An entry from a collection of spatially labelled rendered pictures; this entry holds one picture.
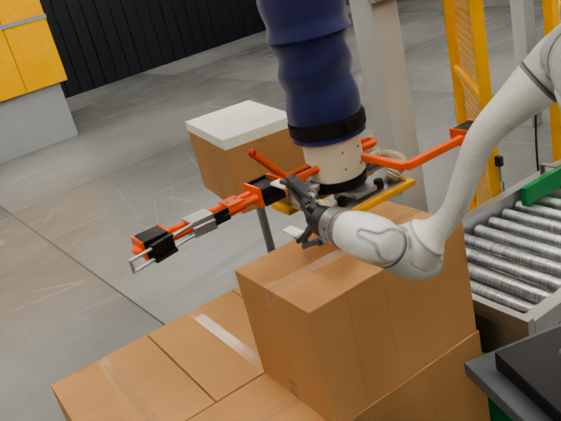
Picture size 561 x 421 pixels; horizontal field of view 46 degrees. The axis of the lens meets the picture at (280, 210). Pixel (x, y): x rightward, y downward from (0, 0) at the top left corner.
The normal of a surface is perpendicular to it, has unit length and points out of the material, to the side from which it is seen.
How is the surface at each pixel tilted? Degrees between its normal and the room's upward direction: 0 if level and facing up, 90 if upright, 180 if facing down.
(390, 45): 90
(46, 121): 90
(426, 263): 109
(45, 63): 90
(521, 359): 3
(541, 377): 3
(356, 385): 90
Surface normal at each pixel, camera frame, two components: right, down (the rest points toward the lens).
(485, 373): -0.22, -0.89
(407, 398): 0.54, 0.22
